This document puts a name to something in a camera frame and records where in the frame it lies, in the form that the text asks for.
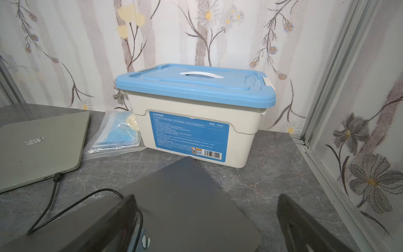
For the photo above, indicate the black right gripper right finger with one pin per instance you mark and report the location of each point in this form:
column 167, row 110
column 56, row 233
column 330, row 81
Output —
column 302, row 233

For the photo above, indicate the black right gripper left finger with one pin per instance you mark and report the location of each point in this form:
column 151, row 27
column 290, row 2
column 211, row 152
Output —
column 111, row 233

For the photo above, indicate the dark grey closed laptop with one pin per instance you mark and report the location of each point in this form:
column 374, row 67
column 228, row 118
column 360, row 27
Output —
column 180, row 209

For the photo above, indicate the grey Apple laptop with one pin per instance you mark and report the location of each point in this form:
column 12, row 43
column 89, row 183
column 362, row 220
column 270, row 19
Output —
column 36, row 150

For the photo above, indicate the bag of blue face masks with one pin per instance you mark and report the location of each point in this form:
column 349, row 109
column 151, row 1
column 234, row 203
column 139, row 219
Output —
column 113, row 138

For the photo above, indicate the bag of white items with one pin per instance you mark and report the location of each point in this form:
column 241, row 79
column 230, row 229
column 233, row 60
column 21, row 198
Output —
column 132, row 122

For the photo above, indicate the blue lidded white storage box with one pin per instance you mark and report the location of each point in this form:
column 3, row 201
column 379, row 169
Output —
column 209, row 113

